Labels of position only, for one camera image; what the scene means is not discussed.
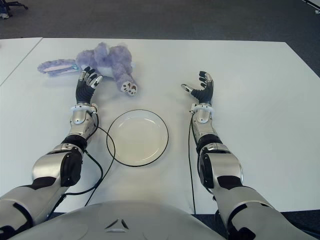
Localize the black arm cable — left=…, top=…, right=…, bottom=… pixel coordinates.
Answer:
left=44, top=112, right=117, bottom=221
left=186, top=113, right=198, bottom=215

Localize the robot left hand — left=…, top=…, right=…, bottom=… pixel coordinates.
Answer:
left=75, top=65, right=104, bottom=104

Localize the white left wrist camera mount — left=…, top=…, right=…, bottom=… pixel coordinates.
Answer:
left=70, top=103, right=99, bottom=115

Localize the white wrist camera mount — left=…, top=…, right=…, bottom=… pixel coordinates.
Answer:
left=189, top=102, right=215, bottom=115
left=70, top=103, right=99, bottom=115

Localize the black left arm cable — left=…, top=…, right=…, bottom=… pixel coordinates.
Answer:
left=44, top=112, right=117, bottom=221

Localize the white plate black rim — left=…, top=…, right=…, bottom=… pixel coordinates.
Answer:
left=105, top=108, right=171, bottom=168

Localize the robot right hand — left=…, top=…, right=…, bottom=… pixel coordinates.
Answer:
left=180, top=70, right=215, bottom=104

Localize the silver robot torso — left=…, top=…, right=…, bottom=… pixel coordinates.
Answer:
left=11, top=199, right=226, bottom=240

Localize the black office chair base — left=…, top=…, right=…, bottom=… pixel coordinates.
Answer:
left=0, top=0, right=29, bottom=11

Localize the purple plush bunny doll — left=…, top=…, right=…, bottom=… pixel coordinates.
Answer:
left=37, top=42, right=138, bottom=97

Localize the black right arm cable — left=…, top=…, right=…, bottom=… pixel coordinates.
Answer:
left=186, top=113, right=198, bottom=215

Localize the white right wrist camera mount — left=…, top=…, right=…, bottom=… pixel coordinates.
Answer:
left=189, top=102, right=215, bottom=115

